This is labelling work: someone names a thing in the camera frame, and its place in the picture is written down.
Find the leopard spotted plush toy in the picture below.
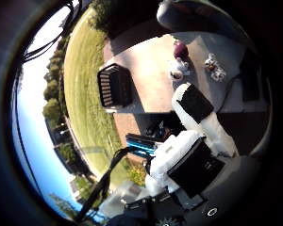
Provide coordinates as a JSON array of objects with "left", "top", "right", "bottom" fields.
[{"left": 204, "top": 53, "right": 227, "bottom": 84}]

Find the white plush toy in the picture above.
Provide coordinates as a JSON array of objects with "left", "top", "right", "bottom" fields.
[{"left": 169, "top": 57, "right": 191, "bottom": 82}]

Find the black slatted plastic basket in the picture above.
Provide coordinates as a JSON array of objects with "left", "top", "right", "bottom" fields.
[{"left": 96, "top": 62, "right": 133, "bottom": 109}]

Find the purple plush toy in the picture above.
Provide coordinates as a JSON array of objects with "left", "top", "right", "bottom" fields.
[{"left": 173, "top": 40, "right": 190, "bottom": 60}]

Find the blue metal frame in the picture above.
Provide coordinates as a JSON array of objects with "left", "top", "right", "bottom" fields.
[{"left": 125, "top": 133, "right": 158, "bottom": 158}]

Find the thick black cable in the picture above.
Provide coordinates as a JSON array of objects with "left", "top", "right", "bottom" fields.
[{"left": 73, "top": 147, "right": 130, "bottom": 224}]

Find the black cable bundle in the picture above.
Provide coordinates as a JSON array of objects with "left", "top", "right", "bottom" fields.
[{"left": 21, "top": 0, "right": 83, "bottom": 64}]

